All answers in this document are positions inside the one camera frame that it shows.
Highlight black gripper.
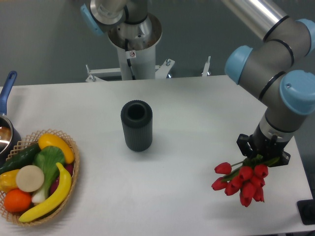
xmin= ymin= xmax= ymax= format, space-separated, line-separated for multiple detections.
xmin=237 ymin=134 xmax=290 ymax=167

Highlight red tulip bouquet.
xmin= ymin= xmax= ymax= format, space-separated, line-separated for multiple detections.
xmin=211 ymin=155 xmax=280 ymax=207

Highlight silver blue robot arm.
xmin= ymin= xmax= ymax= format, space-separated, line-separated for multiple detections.
xmin=224 ymin=0 xmax=315 ymax=167

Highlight robot base joint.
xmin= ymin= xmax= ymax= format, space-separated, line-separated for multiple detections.
xmin=80 ymin=0 xmax=162 ymax=51

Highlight black device at edge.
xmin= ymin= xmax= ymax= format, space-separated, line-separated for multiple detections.
xmin=297 ymin=199 xmax=315 ymax=225

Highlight dark grey ribbed vase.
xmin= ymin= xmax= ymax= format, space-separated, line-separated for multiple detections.
xmin=121 ymin=100 xmax=153 ymax=152

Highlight purple eggplant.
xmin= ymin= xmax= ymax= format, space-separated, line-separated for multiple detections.
xmin=49 ymin=163 xmax=74 ymax=196

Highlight yellow banana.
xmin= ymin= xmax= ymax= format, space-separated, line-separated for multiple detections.
xmin=19 ymin=162 xmax=72 ymax=223

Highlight green bok choy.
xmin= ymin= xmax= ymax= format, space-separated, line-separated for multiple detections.
xmin=31 ymin=146 xmax=65 ymax=205

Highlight woven wicker basket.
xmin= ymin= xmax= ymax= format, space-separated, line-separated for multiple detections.
xmin=0 ymin=129 xmax=80 ymax=227

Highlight beige round slice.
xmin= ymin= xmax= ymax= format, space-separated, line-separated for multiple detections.
xmin=16 ymin=165 xmax=44 ymax=192

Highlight green cucumber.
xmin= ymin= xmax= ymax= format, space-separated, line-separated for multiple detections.
xmin=0 ymin=143 xmax=41 ymax=174

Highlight orange fruit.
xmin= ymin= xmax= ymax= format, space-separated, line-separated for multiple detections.
xmin=3 ymin=189 xmax=32 ymax=213

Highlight yellow bell pepper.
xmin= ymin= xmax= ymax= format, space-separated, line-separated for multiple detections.
xmin=0 ymin=169 xmax=19 ymax=193

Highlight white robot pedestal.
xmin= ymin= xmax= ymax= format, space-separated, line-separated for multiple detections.
xmin=85 ymin=46 xmax=212 ymax=83

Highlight blue handled saucepan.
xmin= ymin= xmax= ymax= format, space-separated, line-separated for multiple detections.
xmin=0 ymin=71 xmax=21 ymax=167

